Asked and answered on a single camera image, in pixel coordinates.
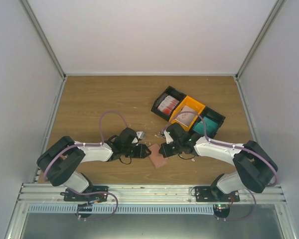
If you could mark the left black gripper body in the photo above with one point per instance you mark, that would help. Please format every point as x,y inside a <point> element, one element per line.
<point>136,154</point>

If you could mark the aluminium mounting rail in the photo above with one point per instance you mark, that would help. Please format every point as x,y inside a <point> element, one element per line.
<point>139,194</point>

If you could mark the white red cards far bin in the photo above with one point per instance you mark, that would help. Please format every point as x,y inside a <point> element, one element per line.
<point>167,105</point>

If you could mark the pink clear card holder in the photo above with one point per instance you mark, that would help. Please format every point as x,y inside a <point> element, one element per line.
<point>156,158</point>

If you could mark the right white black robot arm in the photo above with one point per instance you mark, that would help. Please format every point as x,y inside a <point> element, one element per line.
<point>254,168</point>

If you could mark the black bin far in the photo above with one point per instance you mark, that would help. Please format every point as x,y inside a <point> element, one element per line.
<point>168,91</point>

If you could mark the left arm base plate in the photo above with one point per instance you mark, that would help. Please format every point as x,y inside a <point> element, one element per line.
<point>94,193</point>

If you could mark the white paper scraps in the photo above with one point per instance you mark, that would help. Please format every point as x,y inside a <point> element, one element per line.
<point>155,135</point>

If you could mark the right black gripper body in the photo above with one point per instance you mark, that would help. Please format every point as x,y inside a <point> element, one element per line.
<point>168,153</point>

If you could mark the white red card orange bin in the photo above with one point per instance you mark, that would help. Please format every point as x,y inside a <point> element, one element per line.
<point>186,118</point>

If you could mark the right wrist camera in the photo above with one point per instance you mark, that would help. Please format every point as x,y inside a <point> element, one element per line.
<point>168,138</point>

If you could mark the orange bin middle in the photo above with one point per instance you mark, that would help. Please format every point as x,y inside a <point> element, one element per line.
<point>192,103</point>

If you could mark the black bin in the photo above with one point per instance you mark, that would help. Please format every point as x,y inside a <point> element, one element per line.
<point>211,114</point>
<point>168,91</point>

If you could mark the black bin near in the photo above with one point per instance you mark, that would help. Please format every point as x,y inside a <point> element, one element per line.
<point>211,114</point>

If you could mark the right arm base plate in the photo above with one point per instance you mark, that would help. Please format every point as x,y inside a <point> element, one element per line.
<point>205,194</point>

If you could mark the grey slotted cable duct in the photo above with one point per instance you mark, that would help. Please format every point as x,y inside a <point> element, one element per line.
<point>123,209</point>

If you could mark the teal card stack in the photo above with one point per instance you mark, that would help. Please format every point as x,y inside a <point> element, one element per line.
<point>211,127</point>

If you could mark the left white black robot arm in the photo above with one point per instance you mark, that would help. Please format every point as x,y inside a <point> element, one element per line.
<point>59,163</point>

